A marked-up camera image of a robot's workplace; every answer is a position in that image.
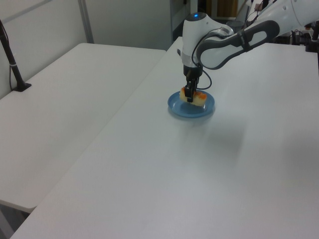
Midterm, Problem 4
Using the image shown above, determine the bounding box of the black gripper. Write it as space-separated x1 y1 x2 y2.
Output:
183 65 203 103

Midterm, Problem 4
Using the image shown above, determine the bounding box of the toy bread with orange glaze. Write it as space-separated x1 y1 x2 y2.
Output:
179 86 207 107

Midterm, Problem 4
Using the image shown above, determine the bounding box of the blue plastic plate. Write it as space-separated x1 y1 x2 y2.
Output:
166 91 216 119

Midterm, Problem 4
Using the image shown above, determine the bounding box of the brown wooden cabinet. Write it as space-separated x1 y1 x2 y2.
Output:
206 0 238 19

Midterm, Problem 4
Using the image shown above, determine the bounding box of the black stand with clamp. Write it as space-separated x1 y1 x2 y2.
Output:
305 21 319 53

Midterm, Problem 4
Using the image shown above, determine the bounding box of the black pole on clamp base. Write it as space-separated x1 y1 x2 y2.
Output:
0 19 32 93

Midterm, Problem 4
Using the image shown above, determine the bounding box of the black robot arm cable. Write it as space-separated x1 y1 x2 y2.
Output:
191 28 226 90

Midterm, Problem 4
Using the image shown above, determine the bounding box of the wire mesh waste bin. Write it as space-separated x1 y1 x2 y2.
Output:
226 20 244 34

